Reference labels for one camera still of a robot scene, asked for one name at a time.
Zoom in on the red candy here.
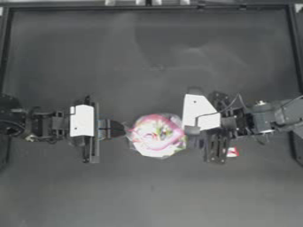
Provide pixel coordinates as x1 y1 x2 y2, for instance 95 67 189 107
225 146 240 158

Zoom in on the clear bag with pink zip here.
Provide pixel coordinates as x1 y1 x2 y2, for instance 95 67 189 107
124 113 188 160

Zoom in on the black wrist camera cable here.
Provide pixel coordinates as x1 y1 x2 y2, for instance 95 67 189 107
193 93 243 128

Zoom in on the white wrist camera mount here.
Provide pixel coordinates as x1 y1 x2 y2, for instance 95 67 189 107
181 93 223 132
68 104 96 137

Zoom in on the black table frame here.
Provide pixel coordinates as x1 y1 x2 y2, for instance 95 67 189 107
0 0 303 169

